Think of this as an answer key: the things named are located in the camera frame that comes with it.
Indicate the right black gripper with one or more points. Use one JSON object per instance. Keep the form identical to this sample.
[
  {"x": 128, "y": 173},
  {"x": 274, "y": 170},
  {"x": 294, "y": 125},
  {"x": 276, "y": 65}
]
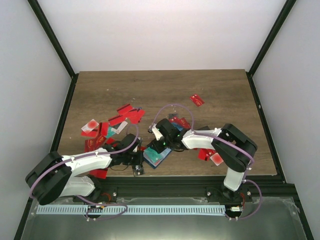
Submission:
[{"x": 154, "y": 143}]

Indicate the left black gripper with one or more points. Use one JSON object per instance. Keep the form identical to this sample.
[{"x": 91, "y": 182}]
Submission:
[{"x": 140, "y": 160}]

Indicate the navy blue card holder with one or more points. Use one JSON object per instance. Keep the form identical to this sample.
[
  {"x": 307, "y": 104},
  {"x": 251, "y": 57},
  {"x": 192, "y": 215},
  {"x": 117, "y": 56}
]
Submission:
[{"x": 165, "y": 154}]

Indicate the teal VIP card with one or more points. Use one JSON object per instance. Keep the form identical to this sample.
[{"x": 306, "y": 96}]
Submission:
[{"x": 152, "y": 155}]

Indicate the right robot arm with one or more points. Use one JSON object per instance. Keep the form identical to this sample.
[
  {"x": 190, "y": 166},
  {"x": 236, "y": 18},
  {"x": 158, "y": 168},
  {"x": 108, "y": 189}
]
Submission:
[{"x": 235, "y": 149}]

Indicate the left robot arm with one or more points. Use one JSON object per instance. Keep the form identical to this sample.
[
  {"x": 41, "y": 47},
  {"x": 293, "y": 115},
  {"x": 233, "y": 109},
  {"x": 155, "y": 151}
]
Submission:
[{"x": 59, "y": 176}]

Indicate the white card red print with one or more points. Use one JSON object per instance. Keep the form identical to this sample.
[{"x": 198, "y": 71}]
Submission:
[{"x": 119, "y": 127}]

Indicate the red card front left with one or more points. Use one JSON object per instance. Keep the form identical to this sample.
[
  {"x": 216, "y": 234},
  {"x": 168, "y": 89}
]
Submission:
[{"x": 99, "y": 173}]

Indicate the red striped card top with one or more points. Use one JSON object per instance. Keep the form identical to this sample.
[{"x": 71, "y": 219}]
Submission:
[{"x": 124, "y": 109}]

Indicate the white red dot card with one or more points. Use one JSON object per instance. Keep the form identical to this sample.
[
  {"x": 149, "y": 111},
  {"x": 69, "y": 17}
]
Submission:
[
  {"x": 216, "y": 159},
  {"x": 90, "y": 126}
]

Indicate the white red dot card left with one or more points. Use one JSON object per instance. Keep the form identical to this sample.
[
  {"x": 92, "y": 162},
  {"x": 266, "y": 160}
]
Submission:
[{"x": 90, "y": 126}]

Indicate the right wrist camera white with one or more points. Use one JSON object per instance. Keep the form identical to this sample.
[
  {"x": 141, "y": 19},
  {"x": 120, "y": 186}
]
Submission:
[{"x": 156, "y": 132}]

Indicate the white slotted cable duct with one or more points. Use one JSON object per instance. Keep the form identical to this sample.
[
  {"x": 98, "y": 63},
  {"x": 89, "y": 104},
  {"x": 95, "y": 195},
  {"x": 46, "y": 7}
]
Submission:
[{"x": 64, "y": 209}]

